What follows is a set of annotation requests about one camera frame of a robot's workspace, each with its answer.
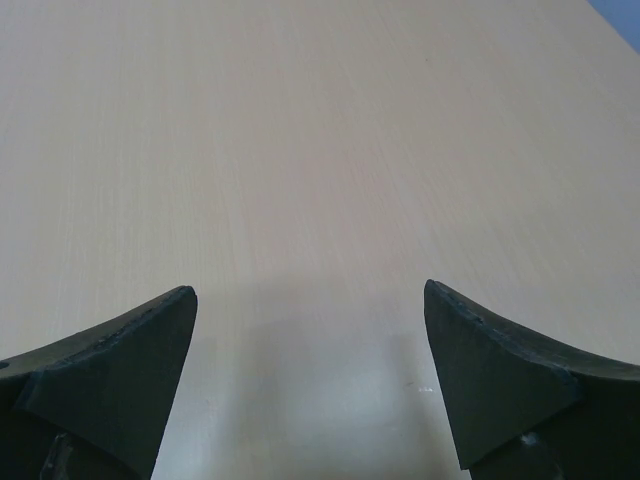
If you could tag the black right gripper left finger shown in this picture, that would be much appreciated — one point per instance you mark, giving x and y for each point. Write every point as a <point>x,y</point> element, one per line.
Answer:
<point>95,404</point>

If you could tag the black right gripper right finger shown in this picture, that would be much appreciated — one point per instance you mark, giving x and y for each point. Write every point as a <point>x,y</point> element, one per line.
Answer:
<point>522,405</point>

